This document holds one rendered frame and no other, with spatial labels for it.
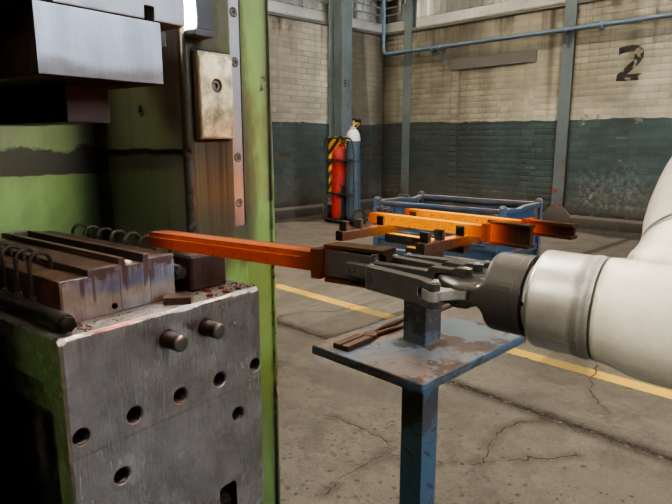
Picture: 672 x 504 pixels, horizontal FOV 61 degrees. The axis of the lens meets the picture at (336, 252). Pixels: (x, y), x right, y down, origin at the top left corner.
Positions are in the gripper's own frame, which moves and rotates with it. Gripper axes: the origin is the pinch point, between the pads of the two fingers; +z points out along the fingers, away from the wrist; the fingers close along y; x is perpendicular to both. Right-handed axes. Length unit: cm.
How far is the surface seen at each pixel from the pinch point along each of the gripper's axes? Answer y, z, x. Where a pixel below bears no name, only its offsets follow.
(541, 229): 66, 1, -4
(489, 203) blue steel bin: 418, 164, -41
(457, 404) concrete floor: 175, 69, -105
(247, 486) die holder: 17, 37, -52
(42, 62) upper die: -12, 44, 23
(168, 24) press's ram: 9, 45, 31
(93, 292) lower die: -7.5, 43.8, -9.7
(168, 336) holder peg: 0.0, 36.0, -17.0
